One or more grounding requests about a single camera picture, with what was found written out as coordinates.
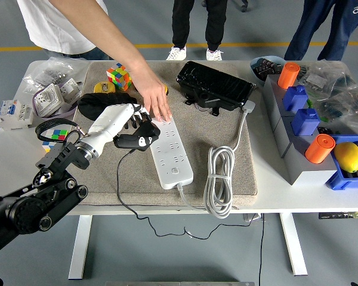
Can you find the person's left hand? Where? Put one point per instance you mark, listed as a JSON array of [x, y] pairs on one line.
[[155, 95]]

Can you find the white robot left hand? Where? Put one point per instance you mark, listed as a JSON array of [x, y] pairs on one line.
[[110, 122]]

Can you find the black plug adapter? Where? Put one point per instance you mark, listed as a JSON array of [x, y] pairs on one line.
[[151, 130]]

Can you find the white power strip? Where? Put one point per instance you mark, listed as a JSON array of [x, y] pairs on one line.
[[179, 155]]

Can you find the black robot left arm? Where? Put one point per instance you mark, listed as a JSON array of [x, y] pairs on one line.
[[27, 208]]

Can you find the person's left forearm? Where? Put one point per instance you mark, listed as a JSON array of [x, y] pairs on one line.
[[113, 41]]

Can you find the yellow tape measure black label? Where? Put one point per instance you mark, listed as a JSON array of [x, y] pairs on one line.
[[166, 90]]

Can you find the black cloth pouch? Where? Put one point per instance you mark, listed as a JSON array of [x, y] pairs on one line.
[[89, 104]]

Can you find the yellow tape measure metal clip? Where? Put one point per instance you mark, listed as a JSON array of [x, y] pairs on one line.
[[103, 87]]

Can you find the colourful puzzle cube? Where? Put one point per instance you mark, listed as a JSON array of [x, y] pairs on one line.
[[58, 135], [119, 77]]

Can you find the white socket module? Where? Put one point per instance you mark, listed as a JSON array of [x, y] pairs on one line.
[[71, 89], [47, 99]]

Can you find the purple bowl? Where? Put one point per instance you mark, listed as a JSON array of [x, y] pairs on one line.
[[59, 115]]

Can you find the black wrapped device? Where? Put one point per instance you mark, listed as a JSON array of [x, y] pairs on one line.
[[214, 80]]

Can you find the grey-brown mat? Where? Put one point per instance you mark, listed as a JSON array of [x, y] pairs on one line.
[[197, 143]]

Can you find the black table control panel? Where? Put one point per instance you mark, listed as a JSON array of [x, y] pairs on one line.
[[340, 215]]

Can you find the white table leg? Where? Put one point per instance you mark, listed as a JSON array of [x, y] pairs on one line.
[[80, 247], [293, 244]]

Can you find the clear bag of screws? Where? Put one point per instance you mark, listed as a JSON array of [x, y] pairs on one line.
[[53, 71]]

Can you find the person in black trousers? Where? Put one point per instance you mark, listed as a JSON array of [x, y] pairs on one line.
[[182, 24]]

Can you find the white circuit breaker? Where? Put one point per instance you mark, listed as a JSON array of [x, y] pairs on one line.
[[15, 114]]

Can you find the blue bowl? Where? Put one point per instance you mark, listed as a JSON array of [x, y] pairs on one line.
[[252, 69]]

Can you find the blue plastic bin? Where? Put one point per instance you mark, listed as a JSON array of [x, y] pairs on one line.
[[337, 178]]

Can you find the black chip components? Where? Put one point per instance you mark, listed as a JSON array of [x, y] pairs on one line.
[[265, 68]]

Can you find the grey block holder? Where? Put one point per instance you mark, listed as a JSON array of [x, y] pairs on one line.
[[304, 172]]

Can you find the black chair caster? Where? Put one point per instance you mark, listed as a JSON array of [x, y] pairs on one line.
[[244, 6]]

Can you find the yellow lemon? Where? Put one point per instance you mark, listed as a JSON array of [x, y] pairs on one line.
[[348, 156]]

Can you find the orange cylinder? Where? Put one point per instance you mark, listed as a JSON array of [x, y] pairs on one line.
[[319, 149], [288, 76]]

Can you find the blue block with knob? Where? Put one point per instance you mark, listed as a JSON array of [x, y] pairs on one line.
[[295, 99], [305, 122]]

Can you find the green plastic piece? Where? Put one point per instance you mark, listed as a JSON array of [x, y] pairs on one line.
[[324, 119], [309, 103]]

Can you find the person in blue trousers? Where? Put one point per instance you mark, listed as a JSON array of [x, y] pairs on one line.
[[310, 24]]

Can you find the clear bags of components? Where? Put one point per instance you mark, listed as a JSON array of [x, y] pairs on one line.
[[340, 89]]

